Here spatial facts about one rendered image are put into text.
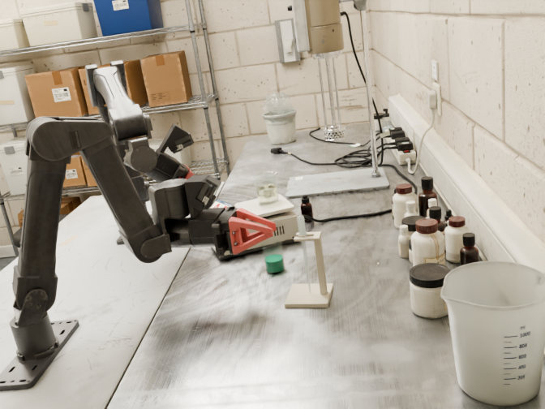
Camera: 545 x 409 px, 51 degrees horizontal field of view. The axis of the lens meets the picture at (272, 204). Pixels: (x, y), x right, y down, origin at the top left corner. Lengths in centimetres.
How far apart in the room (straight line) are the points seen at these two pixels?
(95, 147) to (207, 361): 40
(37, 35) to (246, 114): 132
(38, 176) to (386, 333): 61
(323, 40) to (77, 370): 105
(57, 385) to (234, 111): 295
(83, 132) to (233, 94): 283
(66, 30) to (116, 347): 272
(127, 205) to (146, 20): 253
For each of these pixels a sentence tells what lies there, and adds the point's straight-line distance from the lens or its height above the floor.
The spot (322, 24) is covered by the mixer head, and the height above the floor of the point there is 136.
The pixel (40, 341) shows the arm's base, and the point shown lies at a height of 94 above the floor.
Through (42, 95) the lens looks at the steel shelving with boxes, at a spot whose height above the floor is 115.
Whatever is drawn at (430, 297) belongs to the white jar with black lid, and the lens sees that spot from 97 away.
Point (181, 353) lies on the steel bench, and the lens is 99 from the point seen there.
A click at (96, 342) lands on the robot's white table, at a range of 109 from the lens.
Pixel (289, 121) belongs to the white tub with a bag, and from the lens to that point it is 234.
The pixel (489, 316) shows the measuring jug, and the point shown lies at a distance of 73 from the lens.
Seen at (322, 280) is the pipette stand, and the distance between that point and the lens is 105.
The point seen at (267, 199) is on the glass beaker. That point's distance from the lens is 132.
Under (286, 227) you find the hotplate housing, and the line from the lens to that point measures 131.
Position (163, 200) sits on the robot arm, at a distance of 105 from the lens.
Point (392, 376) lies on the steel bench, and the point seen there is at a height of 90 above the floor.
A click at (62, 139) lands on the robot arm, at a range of 97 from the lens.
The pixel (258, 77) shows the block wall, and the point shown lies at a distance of 372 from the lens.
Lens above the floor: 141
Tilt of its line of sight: 18 degrees down
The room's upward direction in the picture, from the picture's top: 8 degrees counter-clockwise
